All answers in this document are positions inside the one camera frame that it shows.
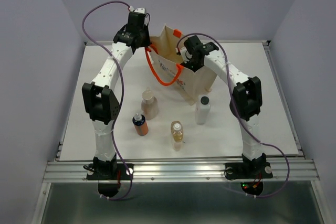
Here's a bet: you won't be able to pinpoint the aluminium frame rail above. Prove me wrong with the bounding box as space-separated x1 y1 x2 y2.
33 42 333 223

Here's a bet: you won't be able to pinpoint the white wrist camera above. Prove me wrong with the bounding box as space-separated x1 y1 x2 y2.
176 47 192 63
128 6 146 14

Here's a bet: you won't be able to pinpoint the orange bottle blue cap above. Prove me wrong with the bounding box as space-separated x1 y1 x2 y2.
132 113 149 136

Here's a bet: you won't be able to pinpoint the white bottle black cap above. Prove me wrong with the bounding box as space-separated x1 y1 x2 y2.
195 95 211 125

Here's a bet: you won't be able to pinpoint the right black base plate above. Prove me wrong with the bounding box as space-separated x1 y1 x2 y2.
224 163 273 196

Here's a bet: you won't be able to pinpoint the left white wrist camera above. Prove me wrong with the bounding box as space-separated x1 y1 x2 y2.
128 6 146 14

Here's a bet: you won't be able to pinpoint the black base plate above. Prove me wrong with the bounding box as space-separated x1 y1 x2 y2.
224 163 273 196
83 163 134 201

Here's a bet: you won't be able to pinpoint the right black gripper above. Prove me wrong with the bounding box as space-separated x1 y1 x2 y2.
177 56 209 84

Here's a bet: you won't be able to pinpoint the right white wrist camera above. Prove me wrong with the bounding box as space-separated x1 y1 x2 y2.
176 47 192 63

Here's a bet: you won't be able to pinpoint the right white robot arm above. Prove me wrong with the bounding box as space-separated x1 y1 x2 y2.
176 33 269 180

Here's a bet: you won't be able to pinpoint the cream canvas bag orange handles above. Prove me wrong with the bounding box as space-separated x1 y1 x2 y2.
145 25 216 105

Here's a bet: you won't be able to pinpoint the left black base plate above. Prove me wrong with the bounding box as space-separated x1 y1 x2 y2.
83 163 134 201

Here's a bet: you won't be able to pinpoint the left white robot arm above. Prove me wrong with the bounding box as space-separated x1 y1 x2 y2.
82 8 150 179

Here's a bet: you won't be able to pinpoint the clear amber liquid bottle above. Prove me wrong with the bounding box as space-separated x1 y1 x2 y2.
171 121 184 151

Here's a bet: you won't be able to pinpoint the peach conical squeeze bottle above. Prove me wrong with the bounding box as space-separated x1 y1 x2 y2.
141 88 159 120

